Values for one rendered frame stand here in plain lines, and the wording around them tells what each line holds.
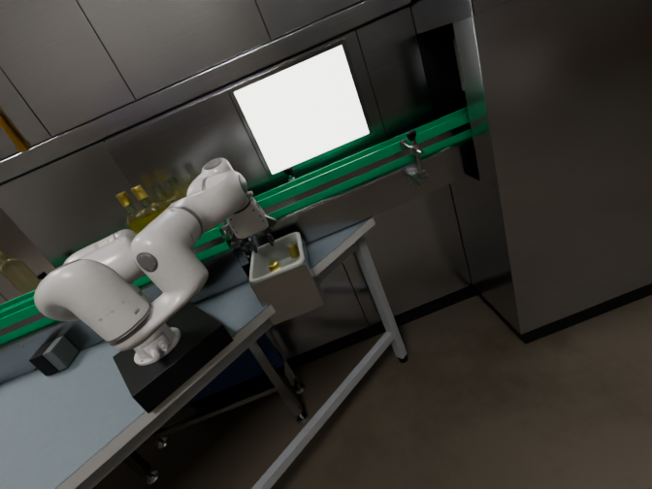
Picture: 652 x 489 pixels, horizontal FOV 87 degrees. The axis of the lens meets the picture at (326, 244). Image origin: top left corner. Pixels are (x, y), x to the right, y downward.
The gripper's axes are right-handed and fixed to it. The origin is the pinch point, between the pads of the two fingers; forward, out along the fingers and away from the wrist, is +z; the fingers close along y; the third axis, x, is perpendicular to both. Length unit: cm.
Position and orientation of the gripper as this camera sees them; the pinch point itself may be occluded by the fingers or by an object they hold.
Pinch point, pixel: (261, 243)
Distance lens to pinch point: 106.6
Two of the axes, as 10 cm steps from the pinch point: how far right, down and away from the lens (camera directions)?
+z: 3.1, 6.9, 6.6
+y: -9.2, 3.9, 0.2
